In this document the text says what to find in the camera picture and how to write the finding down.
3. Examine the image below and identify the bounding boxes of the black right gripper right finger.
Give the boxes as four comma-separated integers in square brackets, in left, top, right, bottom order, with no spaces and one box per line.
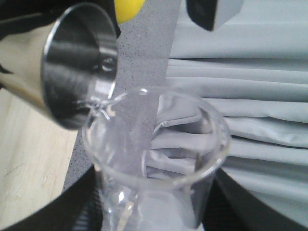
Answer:
[204,168,307,231]

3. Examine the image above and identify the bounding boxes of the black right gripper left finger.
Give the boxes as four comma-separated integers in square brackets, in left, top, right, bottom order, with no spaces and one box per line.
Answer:
[4,167,103,231]

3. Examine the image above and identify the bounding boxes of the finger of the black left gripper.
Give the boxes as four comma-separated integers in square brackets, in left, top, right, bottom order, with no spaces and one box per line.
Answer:
[0,0,120,39]

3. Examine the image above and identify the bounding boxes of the steel double jigger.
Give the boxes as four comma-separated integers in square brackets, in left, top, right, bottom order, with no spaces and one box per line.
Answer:
[0,2,120,131]

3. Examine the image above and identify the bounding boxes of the glass measuring beaker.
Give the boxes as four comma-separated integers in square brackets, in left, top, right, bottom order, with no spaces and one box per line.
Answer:
[81,88,231,231]

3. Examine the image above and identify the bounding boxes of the wooden cutting board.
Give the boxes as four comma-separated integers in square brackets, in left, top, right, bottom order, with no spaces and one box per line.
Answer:
[0,89,77,229]

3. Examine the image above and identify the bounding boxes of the yellow lemon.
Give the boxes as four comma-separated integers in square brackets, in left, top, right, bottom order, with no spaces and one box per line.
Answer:
[114,0,145,24]

